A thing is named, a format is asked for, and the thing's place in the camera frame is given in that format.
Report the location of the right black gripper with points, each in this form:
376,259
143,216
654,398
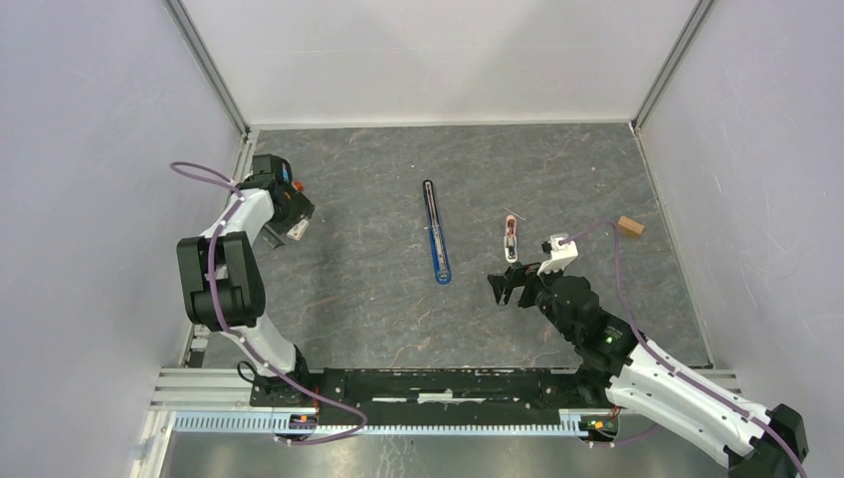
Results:
515,276

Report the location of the blue stapler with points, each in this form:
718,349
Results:
440,261

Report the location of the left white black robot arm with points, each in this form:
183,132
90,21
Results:
222,286

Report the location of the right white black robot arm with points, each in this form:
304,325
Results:
746,438

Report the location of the small wooden block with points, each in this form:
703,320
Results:
630,227

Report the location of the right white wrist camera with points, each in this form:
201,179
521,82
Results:
561,251

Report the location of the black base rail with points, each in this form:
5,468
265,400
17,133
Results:
419,398

